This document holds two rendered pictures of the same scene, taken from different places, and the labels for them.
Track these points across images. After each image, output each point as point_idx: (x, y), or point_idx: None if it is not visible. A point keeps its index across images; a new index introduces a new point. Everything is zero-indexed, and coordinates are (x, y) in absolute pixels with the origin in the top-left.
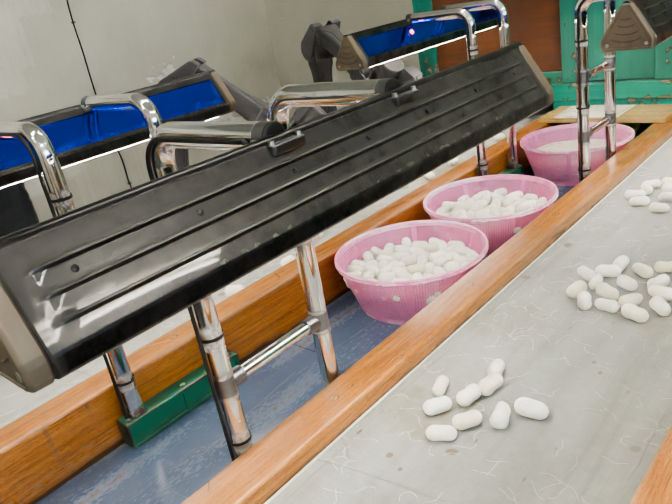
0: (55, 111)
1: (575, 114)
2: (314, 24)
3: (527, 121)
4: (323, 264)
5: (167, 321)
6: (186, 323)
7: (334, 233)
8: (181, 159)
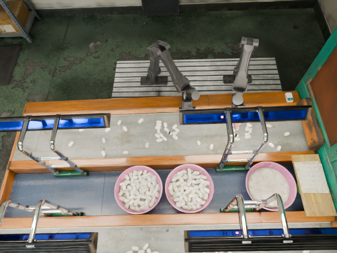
0: (47, 117)
1: (302, 170)
2: (242, 41)
3: (305, 142)
4: (125, 166)
5: (86, 147)
6: (80, 159)
7: (152, 149)
8: (153, 69)
